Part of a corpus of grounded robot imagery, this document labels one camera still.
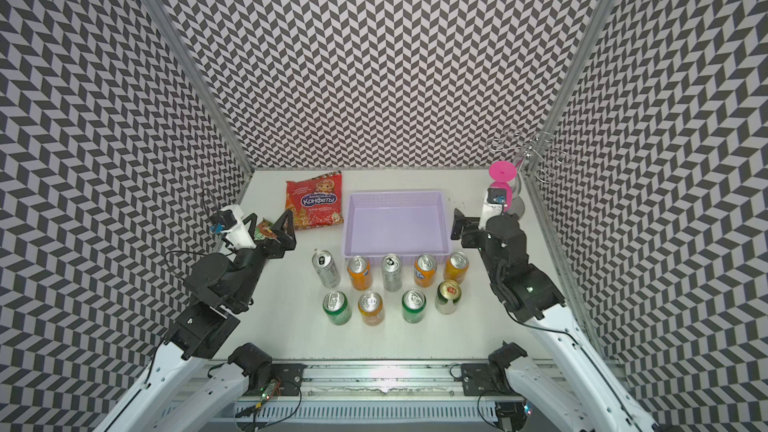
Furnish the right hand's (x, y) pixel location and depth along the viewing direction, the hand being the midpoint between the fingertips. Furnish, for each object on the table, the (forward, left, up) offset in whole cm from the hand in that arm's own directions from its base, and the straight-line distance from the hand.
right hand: (476, 217), depth 71 cm
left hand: (-3, +47, +5) cm, 47 cm away
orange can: (-15, +26, -20) cm, 36 cm away
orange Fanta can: (-4, +12, -18) cm, 22 cm away
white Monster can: (-6, +38, -14) cm, 41 cm away
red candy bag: (+23, +48, -22) cm, 58 cm away
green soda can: (-16, +35, -18) cm, 42 cm away
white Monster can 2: (-7, +21, -16) cm, 27 cm away
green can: (-13, +15, -20) cm, 28 cm away
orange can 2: (-4, +3, -18) cm, 19 cm away
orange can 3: (-5, +30, -18) cm, 35 cm away
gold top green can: (-13, +6, -18) cm, 23 cm away
